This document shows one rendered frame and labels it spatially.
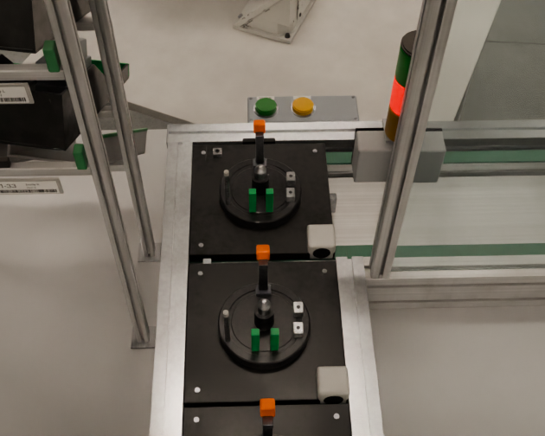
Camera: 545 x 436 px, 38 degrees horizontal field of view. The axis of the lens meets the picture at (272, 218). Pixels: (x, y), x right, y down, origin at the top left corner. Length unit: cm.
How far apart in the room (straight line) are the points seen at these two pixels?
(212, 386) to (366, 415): 23
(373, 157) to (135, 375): 53
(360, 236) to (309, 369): 30
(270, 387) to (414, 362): 28
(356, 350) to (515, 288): 31
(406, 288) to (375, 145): 32
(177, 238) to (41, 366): 30
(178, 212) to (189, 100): 37
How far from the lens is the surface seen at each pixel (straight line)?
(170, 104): 168
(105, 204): 105
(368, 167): 112
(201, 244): 131
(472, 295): 138
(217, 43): 180
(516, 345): 141
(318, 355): 121
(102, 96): 114
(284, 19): 177
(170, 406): 120
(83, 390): 134
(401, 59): 98
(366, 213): 143
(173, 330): 125
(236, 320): 122
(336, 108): 153
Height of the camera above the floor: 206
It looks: 54 degrees down
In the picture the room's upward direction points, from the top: 1 degrees clockwise
